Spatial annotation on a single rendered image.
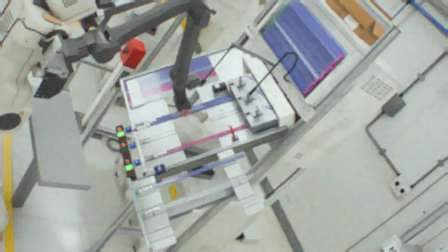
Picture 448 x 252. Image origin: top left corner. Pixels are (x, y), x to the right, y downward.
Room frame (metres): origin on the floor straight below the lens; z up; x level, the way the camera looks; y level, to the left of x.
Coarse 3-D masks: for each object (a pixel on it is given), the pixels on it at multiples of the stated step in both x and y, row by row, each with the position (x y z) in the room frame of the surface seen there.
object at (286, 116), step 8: (248, 56) 2.17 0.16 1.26; (248, 64) 2.11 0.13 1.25; (256, 64) 2.12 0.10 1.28; (248, 72) 2.13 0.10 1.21; (256, 72) 2.07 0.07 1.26; (264, 72) 2.08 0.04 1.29; (264, 80) 2.03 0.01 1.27; (272, 80) 2.04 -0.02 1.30; (264, 88) 1.98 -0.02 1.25; (272, 88) 1.99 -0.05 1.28; (272, 96) 1.94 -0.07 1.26; (280, 96) 1.95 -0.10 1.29; (272, 104) 1.90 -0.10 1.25; (280, 104) 1.91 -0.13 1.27; (288, 104) 1.91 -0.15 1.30; (280, 112) 1.86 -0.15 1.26; (288, 112) 1.87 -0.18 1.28; (280, 120) 1.85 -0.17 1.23; (288, 120) 1.88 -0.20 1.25; (288, 128) 1.91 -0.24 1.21
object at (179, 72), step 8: (192, 16) 1.46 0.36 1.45; (200, 16) 1.42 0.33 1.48; (208, 16) 1.43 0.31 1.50; (192, 24) 1.44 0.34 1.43; (200, 24) 1.43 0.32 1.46; (208, 24) 1.46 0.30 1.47; (184, 32) 1.49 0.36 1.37; (192, 32) 1.47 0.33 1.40; (184, 40) 1.49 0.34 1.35; (192, 40) 1.49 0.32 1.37; (184, 48) 1.50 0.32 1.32; (192, 48) 1.52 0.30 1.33; (184, 56) 1.52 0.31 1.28; (192, 56) 1.55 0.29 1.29; (176, 64) 1.55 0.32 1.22; (184, 64) 1.55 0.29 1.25; (176, 72) 1.55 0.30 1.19; (184, 72) 1.57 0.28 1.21; (176, 80) 1.56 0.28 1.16; (184, 80) 1.59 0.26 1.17
